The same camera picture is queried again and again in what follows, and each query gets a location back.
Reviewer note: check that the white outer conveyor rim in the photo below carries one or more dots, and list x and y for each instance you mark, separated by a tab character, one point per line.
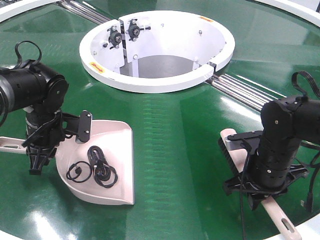
308	14

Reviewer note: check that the beige hand brush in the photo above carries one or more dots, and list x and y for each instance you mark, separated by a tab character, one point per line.
279	218

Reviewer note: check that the left black bearing mount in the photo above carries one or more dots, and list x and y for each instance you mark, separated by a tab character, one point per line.
114	38

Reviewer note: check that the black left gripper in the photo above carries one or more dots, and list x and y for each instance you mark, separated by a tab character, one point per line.
44	132

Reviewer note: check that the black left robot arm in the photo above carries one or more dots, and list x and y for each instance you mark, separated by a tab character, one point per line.
39	91

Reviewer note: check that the black bearing mount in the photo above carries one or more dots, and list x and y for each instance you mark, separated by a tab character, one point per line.
114	38
134	30

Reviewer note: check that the beige plastic dustpan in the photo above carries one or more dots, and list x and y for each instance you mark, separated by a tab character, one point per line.
100	171

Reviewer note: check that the chrome roller bars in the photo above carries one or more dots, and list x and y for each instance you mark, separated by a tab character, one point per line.
84	11
244	90

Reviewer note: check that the right black bearing mount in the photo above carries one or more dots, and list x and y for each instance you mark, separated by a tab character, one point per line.
134	30

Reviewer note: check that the chrome roller bars left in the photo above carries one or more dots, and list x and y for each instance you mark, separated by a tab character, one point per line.
84	11

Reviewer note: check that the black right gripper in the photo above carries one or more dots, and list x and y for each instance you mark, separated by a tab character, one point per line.
267	172

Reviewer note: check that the chrome roller bars right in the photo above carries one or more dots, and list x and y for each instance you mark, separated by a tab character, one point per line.
244	90

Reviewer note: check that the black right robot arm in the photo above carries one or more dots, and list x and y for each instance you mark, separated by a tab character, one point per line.
296	116

